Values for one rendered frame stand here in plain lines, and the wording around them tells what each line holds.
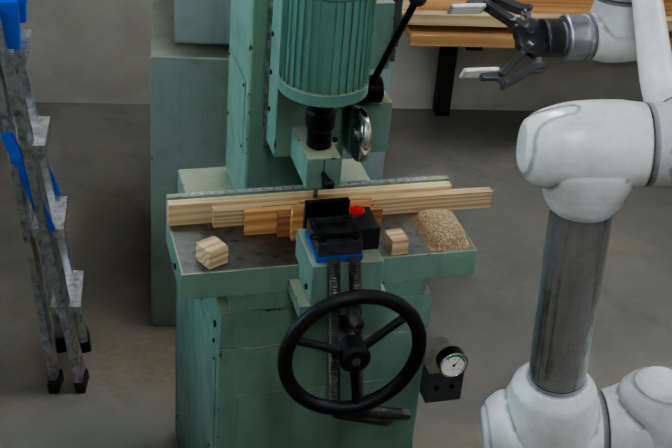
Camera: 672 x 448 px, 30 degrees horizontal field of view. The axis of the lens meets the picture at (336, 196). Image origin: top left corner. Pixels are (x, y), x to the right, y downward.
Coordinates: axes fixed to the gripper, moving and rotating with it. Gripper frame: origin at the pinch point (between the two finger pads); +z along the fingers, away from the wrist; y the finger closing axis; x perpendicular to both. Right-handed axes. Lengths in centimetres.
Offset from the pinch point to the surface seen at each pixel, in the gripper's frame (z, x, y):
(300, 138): 27.0, -27.1, -6.9
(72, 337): 71, -132, -17
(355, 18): 21.2, 3.9, 3.2
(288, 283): 33, -31, -36
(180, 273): 54, -29, -33
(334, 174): 21.7, -24.9, -15.9
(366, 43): 18.0, -2.0, 1.1
